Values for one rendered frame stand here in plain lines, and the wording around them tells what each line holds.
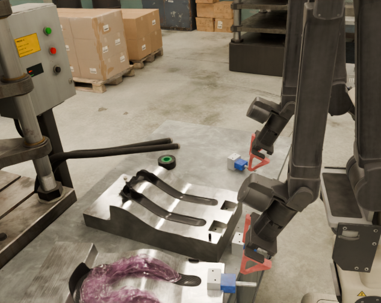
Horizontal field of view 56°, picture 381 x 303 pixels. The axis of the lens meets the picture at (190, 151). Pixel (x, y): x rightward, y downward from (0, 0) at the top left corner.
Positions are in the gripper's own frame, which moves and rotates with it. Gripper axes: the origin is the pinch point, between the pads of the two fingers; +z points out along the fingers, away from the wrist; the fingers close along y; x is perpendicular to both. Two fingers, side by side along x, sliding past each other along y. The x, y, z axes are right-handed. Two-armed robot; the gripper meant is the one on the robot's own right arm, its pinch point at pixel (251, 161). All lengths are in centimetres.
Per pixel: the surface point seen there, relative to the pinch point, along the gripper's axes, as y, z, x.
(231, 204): 9.3, 13.5, 0.1
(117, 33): -356, 114, -151
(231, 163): -23.6, 18.4, -0.4
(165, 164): -20.2, 31.3, -25.5
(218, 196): 7.0, 14.4, -4.8
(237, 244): 25.1, 14.5, 4.1
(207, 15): -664, 109, -67
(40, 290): 53, 31, -42
